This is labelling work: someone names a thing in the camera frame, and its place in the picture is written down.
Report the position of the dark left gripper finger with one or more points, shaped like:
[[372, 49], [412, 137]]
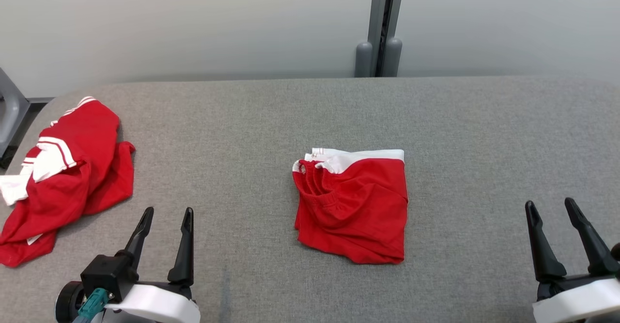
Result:
[[138, 238], [184, 255]]

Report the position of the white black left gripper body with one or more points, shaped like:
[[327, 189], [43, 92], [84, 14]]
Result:
[[155, 303]]

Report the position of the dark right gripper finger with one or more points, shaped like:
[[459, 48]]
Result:
[[543, 250], [593, 245]]

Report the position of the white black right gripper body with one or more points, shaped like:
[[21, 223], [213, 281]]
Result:
[[576, 301]]

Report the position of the red white jersey shirt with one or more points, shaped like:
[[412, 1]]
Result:
[[72, 187]]

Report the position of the red white shorts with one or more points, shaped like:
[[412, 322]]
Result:
[[356, 211]]

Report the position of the grey curved chair part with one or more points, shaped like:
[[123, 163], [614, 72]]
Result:
[[12, 115]]

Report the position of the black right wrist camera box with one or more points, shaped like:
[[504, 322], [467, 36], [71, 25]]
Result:
[[616, 251]]

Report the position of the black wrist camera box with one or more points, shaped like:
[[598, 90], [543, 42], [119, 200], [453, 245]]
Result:
[[104, 274], [616, 251]]

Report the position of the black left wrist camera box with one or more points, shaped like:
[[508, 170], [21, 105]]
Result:
[[104, 274]]

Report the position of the grey cylindrical post foot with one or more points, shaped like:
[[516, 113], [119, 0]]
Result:
[[364, 61], [393, 59]]

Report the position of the grey vertical wall post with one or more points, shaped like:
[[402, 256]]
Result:
[[385, 3]]

